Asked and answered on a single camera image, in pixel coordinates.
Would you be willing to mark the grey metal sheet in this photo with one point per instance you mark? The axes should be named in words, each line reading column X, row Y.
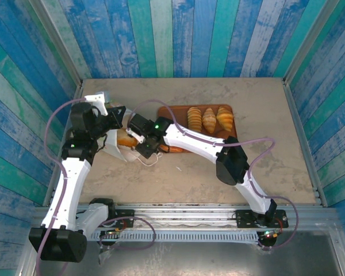
column 189, row 258

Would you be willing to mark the ridged spiral fake bread roll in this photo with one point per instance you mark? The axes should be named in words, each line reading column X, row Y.
column 194, row 119

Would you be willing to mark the clear plastic scrap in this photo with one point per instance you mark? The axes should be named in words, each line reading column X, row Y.
column 105, row 253

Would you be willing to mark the aluminium corner post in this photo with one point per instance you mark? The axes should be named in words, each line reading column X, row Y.
column 60, row 49
column 310, row 43

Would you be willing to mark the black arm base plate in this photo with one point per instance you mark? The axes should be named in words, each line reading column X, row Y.
column 245, row 220
column 125, row 217

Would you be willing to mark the golden orange fake croissant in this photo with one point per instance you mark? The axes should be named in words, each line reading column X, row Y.
column 224, row 118

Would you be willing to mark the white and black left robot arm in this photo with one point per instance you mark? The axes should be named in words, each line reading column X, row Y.
column 72, row 184

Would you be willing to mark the white floral paper bag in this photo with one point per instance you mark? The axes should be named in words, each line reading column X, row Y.
column 115, row 146

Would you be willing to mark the aluminium mounting rail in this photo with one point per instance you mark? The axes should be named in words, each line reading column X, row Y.
column 184, row 217

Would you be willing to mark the aluminium side rail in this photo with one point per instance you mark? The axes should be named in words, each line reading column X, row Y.
column 79, row 90
column 296, row 118

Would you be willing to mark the small circuit board with LEDs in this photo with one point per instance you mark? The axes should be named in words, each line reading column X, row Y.
column 270, row 234
column 113, row 231

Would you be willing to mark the brown plastic tray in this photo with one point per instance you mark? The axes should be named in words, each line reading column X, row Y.
column 181, row 113

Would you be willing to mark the reddish orange fake bread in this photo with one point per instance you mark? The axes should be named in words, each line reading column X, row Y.
column 175, row 149

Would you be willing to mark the pale brown fake croissant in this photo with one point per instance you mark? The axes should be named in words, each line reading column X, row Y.
column 209, row 120

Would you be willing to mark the round tan fake bun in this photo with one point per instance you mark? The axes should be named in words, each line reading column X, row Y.
column 125, row 139

